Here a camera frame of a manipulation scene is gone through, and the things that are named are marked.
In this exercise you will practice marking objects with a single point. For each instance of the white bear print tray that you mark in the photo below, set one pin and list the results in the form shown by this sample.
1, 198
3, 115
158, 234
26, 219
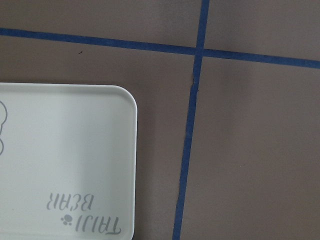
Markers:
67, 162

